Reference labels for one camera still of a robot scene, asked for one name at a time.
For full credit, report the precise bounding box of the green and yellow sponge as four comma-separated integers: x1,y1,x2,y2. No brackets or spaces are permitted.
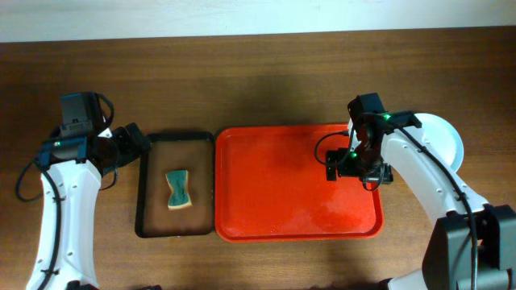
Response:
165,170,192,210

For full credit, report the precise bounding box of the white plate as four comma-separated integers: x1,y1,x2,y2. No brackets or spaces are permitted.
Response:
415,113,464,172

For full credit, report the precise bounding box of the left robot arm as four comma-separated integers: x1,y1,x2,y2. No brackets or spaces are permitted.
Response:
27,92,151,289

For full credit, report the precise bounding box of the black rectangular tray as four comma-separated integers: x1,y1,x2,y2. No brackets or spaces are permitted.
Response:
135,131,214,238

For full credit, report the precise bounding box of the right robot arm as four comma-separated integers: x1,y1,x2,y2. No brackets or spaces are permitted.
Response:
322,93,515,290

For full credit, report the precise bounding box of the red plastic tray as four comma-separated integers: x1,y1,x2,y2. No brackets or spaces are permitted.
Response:
214,123,384,242

